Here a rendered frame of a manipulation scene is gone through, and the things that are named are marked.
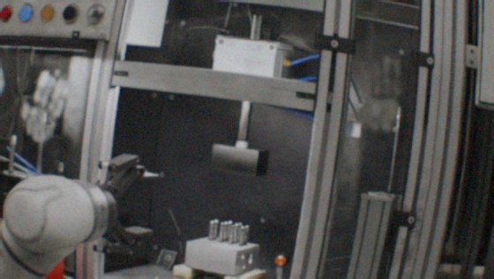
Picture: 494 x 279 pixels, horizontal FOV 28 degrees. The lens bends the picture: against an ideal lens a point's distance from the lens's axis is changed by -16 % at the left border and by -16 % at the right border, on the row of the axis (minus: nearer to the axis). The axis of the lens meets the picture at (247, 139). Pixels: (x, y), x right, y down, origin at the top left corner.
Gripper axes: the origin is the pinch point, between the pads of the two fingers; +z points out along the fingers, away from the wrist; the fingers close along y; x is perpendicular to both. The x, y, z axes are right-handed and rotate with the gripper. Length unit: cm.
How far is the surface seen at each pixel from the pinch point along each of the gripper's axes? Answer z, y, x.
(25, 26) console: 21, 27, 41
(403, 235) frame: 21.4, -1.1, -37.5
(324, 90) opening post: 21.5, 20.3, -19.9
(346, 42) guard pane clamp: 21.2, 28.7, -22.9
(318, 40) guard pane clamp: 21.2, 28.4, -18.2
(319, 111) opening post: 21.5, 16.8, -19.5
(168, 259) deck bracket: 63, -19, 20
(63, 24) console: 20.5, 27.5, 31.2
